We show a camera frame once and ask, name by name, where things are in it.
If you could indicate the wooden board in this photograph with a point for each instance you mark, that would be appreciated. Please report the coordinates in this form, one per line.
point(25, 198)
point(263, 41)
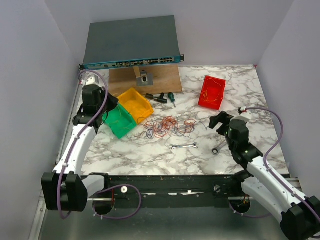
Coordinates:
point(166, 78)

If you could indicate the red plastic bin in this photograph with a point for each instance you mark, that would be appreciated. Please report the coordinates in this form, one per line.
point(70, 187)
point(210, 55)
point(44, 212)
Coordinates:
point(212, 93)

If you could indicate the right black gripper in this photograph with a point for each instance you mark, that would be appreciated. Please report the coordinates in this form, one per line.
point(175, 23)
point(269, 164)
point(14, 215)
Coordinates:
point(223, 117)

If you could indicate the yellow plastic bin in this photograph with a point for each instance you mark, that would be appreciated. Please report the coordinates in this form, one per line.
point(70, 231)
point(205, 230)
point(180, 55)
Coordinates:
point(137, 105)

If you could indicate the grey blue network switch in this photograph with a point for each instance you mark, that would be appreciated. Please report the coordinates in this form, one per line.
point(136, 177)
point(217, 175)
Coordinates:
point(132, 43)

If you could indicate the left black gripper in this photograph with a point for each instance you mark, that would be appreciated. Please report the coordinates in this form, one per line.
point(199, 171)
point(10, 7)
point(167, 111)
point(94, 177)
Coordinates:
point(113, 100)

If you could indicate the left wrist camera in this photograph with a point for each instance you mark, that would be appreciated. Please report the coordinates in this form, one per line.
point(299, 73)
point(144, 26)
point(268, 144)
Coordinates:
point(93, 80)

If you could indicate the grey metal socket bracket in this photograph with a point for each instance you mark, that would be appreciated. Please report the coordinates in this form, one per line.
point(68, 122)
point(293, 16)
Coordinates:
point(143, 78)

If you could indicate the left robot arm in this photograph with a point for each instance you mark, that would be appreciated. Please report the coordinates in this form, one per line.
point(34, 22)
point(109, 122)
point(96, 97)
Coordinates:
point(64, 188)

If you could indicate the black socket adapter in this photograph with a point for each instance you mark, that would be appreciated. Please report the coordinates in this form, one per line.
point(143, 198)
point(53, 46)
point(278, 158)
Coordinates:
point(161, 99)

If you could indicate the green plastic bin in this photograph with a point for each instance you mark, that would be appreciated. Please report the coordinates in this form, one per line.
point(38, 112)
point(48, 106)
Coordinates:
point(119, 120)

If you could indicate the silver open-end wrench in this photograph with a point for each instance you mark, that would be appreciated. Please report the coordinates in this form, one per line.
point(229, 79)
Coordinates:
point(193, 145)

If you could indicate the green handle screwdriver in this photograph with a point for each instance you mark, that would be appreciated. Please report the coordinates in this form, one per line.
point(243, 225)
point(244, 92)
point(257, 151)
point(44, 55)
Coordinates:
point(171, 97)

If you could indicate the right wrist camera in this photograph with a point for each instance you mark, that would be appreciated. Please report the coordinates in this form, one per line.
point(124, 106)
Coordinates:
point(244, 115)

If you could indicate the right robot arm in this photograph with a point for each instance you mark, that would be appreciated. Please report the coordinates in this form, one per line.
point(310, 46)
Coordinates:
point(298, 215)

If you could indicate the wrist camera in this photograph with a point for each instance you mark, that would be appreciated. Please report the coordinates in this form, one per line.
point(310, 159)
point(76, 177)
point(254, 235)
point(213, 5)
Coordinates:
point(93, 80)
point(244, 115)

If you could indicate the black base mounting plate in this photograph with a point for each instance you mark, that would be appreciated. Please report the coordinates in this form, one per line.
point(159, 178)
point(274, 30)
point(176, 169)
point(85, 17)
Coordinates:
point(171, 191)

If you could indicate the silver ratchet wrench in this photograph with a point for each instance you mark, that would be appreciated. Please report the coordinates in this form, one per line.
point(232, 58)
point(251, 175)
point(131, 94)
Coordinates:
point(216, 150)

